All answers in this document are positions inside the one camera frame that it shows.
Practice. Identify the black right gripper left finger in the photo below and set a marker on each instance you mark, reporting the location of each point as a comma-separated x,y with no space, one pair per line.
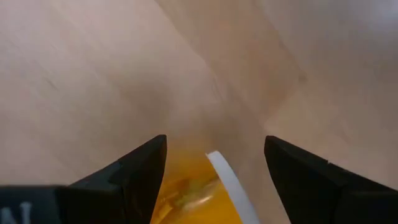
124,193

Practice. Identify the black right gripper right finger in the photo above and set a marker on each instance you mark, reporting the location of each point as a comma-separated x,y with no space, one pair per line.
320,193

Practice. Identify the orange pill bottle white cap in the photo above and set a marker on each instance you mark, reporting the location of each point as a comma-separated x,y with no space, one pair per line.
199,199

